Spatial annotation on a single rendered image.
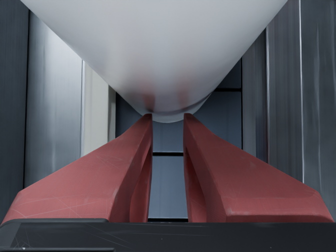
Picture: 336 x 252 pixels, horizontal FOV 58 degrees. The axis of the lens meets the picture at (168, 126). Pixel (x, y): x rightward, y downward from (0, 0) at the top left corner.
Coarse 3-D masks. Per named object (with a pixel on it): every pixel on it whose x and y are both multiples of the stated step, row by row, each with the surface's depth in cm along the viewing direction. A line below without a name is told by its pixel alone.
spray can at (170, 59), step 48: (48, 0) 3; (96, 0) 3; (144, 0) 3; (192, 0) 3; (240, 0) 3; (96, 48) 4; (144, 48) 4; (192, 48) 4; (240, 48) 5; (144, 96) 8; (192, 96) 9
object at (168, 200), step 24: (240, 72) 18; (120, 96) 18; (216, 96) 18; (240, 96) 18; (120, 120) 18; (216, 120) 18; (240, 120) 18; (168, 144) 18; (240, 144) 18; (168, 168) 18; (168, 192) 18; (168, 216) 18
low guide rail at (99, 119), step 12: (96, 84) 15; (108, 84) 15; (84, 96) 15; (96, 96) 15; (108, 96) 15; (84, 108) 15; (96, 108) 15; (108, 108) 15; (84, 120) 15; (96, 120) 14; (108, 120) 15; (84, 132) 14; (96, 132) 14; (108, 132) 15; (84, 144) 14; (96, 144) 14
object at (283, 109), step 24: (288, 0) 10; (288, 24) 10; (264, 48) 10; (288, 48) 10; (264, 72) 10; (288, 72) 10; (264, 96) 10; (288, 96) 10; (264, 120) 10; (288, 120) 10; (264, 144) 10; (288, 144) 10; (288, 168) 10
